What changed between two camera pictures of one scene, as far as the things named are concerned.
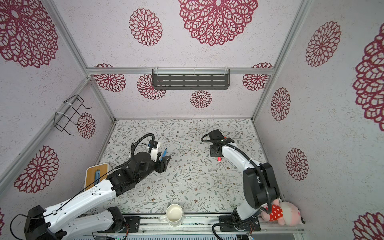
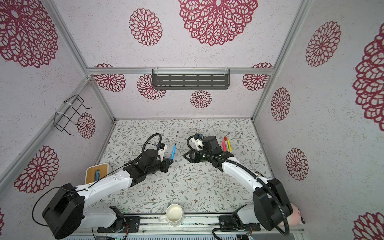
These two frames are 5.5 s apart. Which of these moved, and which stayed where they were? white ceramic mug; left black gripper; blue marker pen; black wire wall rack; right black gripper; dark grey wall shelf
Moved: right black gripper; blue marker pen
Stayed: dark grey wall shelf; black wire wall rack; left black gripper; white ceramic mug
